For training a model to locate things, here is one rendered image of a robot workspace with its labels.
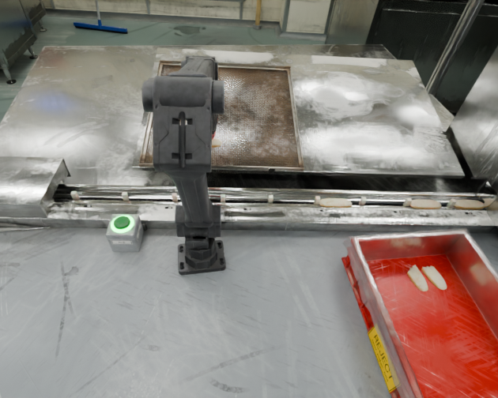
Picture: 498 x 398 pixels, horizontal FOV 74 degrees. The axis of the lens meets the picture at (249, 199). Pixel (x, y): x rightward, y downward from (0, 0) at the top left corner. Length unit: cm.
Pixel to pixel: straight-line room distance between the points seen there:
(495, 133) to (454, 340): 61
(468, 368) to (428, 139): 73
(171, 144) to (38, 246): 65
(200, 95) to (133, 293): 56
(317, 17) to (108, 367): 408
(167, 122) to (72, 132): 94
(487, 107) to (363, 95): 39
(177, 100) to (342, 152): 77
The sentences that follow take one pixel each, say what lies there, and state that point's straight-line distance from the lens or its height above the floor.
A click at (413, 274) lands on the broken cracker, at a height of 83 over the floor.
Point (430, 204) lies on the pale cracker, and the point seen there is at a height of 86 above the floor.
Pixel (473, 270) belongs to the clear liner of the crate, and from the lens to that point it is 102.
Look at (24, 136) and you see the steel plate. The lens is 142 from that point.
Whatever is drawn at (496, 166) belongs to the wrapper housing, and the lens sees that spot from 121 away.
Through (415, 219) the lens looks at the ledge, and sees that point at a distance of 107.
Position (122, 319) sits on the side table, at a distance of 85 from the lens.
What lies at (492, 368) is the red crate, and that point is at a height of 82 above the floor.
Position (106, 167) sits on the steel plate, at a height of 82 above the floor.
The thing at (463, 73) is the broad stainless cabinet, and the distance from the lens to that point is 309.
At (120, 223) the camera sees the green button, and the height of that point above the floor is 91.
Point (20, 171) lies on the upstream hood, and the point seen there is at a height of 92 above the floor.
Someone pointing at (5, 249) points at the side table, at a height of 82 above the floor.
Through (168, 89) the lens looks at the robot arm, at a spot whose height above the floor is 135.
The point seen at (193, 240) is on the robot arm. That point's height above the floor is 93.
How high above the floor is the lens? 158
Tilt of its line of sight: 47 degrees down
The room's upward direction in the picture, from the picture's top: 5 degrees clockwise
